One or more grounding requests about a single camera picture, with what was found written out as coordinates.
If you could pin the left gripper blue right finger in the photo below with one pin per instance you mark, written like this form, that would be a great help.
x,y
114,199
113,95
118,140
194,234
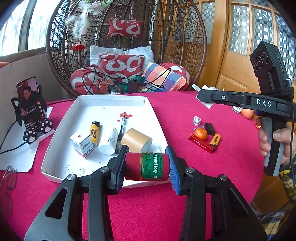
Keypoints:
x,y
180,178

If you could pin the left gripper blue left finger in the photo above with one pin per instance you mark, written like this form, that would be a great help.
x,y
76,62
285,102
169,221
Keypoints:
x,y
117,175

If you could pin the white pill bottle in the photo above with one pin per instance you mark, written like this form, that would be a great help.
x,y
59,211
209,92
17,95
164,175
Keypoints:
x,y
108,140

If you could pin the red green labelled can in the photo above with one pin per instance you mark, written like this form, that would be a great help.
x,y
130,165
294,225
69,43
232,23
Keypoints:
x,y
147,167

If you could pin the brown packing tape roll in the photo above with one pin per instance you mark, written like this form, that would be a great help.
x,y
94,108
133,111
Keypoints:
x,y
136,141

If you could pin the red black harmonica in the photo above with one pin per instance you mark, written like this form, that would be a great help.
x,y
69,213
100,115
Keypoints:
x,y
201,143

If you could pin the white red medicine box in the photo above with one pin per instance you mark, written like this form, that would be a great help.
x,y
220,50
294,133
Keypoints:
x,y
82,143

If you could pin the small orange mandarin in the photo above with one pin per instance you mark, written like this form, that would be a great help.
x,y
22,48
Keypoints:
x,y
201,133

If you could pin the black binder clip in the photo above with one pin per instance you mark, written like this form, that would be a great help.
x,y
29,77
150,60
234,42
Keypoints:
x,y
209,128

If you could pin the person's right hand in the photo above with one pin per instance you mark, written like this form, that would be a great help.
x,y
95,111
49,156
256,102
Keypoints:
x,y
283,135

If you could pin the white shallow cardboard box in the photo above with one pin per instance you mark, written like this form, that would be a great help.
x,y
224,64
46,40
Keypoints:
x,y
61,159

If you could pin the red white patterned cushion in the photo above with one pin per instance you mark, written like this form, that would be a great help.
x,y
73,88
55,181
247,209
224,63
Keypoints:
x,y
122,65

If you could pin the plaid colourful pillow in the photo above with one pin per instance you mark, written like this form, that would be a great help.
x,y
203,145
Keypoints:
x,y
167,77

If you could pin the white paper sheet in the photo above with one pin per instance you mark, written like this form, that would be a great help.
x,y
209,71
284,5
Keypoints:
x,y
23,157

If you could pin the smartphone on cat stand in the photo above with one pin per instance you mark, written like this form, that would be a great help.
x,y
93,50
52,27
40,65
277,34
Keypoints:
x,y
28,97

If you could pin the eyeglasses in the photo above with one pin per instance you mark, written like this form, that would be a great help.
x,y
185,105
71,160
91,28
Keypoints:
x,y
8,183

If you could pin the wicker hanging egg chair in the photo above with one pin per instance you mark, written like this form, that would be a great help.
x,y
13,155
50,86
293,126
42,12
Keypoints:
x,y
174,30

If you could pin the small upper red cushion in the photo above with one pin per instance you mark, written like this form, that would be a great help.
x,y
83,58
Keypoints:
x,y
125,28

